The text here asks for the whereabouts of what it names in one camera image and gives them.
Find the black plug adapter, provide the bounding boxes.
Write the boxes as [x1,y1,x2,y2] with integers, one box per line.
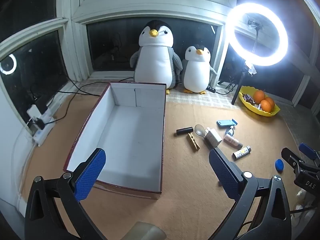
[34,117,46,130]

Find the black cylinder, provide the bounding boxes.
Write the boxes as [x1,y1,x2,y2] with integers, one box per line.
[176,127,194,136]

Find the dark wrapped candies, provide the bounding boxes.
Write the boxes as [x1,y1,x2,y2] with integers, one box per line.
[242,93,262,110]

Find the yellow fruit bowl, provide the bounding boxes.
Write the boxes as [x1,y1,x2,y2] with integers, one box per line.
[239,86,280,117]

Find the red cardboard box white inside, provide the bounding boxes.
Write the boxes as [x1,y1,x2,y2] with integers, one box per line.
[63,81,167,200]

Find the white checked mat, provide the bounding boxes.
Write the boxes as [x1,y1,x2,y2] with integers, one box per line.
[164,85,242,110]

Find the grey plastic spoon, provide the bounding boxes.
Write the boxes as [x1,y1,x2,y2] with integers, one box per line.
[194,124,207,138]

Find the wooden clothespin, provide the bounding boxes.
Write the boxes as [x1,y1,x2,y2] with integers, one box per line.
[187,133,201,151]

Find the small penguin plush toy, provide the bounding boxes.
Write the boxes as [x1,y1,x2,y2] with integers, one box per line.
[180,44,217,95]

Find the large penguin plush toy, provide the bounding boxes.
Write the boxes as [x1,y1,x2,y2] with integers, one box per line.
[129,19,183,95]

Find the patterned white lighter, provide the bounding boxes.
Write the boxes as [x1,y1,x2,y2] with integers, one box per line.
[232,146,252,160]

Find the white plug charger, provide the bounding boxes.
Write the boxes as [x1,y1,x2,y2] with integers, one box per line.
[205,127,223,147]

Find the white power strip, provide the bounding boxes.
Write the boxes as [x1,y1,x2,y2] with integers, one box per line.
[32,112,56,147]

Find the white flat power adapter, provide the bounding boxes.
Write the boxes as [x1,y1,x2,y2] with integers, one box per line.
[27,105,40,119]

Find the black charging cable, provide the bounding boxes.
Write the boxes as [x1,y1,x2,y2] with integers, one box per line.
[66,76,101,97]

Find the black power cable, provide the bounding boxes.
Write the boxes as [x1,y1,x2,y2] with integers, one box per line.
[49,75,137,126]

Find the white window frame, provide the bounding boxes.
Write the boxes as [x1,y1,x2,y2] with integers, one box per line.
[0,0,320,140]

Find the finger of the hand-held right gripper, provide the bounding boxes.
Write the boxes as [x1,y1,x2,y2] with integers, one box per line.
[299,142,320,161]
[281,147,305,168]

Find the blue flat case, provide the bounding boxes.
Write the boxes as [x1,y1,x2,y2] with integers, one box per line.
[217,119,237,129]

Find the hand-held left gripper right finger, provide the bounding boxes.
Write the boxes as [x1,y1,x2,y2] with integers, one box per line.
[209,147,292,240]

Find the person's right hand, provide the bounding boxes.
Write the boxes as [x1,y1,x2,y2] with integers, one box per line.
[293,189,316,220]

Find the white ring light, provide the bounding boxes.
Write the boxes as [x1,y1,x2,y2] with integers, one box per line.
[226,2,288,67]

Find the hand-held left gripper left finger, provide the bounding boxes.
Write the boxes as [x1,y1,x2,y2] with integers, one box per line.
[24,148,107,240]

